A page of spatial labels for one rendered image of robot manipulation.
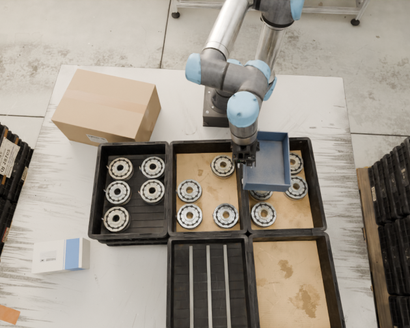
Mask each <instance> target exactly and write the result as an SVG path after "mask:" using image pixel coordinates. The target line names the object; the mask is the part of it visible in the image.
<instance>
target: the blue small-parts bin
mask: <svg viewBox="0 0 410 328"><path fill-rule="evenodd" d="M257 139H258V142H260V151H258V152H256V167H254V163H253V166H252V168H251V167H247V162H246V164H245V165H244V164H243V190H254V191H276V192H286V191H287V190H288V189H289V188H290V187H291V186H292V180H291V168H290V147H289V136H288V132H281V131H258V132H257Z"/></svg>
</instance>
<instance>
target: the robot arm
mask: <svg viewBox="0 0 410 328"><path fill-rule="evenodd" d="M304 2H305V0H224V4H223V6H222V9H221V11H220V13H219V15H218V17H217V19H216V21H215V23H214V26H213V28H212V30H211V32H210V35H209V37H208V39H207V41H206V43H205V45H204V47H203V49H202V51H201V54H200V53H192V54H190V56H189V58H188V60H187V63H186V66H185V78H186V79H187V80H188V81H191V82H192V83H196V84H198V85H204V86H207V87H211V88H213V89H212V92H211V101H212V104H214V106H216V108H218V109H221V110H224V111H227V116H228V121H229V126H230V136H231V138H232V141H231V150H232V164H233V166H234V160H236V163H238V168H239V165H240V163H241V164H244V165H245V164H246V162H247V167H251V168H252V166H253V163H254V167H256V152H258V151H260V142H258V139H257V132H258V131H260V128H258V116H259V114H260V110H261V107H262V102H263V101H267V100H268V99H269V98H270V96H271V95H272V93H273V90H274V88H275V85H276V83H277V77H276V76H275V72H274V70H273V69H274V67H275V63H276V61H277V57H278V55H279V51H280V48H281V46H282V42H283V40H284V37H285V34H286V31H287V28H288V27H290V26H291V25H292V24H293V23H294V21H296V20H299V19H300V17H301V13H302V9H303V5H304ZM251 9H255V10H259V11H261V12H262V14H261V17H262V20H263V21H264V24H263V27H262V32H261V35H260V40H259V43H258V48H257V51H256V56H255V59H254V61H253V60H251V61H248V62H247V63H246V64H245V66H243V65H242V64H241V63H240V62H239V61H237V60H235V59H228V58H229V55H230V52H231V51H232V48H233V45H234V42H235V41H236V38H237V35H238V33H239V30H240V28H241V25H242V23H243V20H244V18H245V15H246V13H248V12H249V11H250V10H251ZM234 156H236V158H234Z"/></svg>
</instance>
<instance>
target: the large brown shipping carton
mask: <svg viewBox="0 0 410 328"><path fill-rule="evenodd" d="M160 111H161V104H160V101H159V96H158V93H157V88H156V85H155V84H152V83H146V82H142V81H136V80H132V79H127V78H123V77H117V76H113V75H107V74H102V73H98V72H92V71H88V70H82V69H79V68H78V69H77V70H76V71H75V74H74V76H73V78H72V80H71V82H70V84H69V85H68V87H67V89H66V91H65V93H64V95H63V97H62V99H61V101H60V102H59V104H58V106H57V108H56V110H55V112H54V114H53V116H52V118H51V121H52V122H53V123H54V124H55V125H56V127H58V128H59V129H60V130H61V132H62V133H63V134H64V135H65V136H66V137H67V139H68V140H69V141H75V142H78V143H83V144H88V145H92V146H97V147H98V145H99V144H100V143H122V142H145V141H149V140H150V138H151V135H152V132H153V130H154V126H155V125H156V121H157V118H158V116H159V112H160Z"/></svg>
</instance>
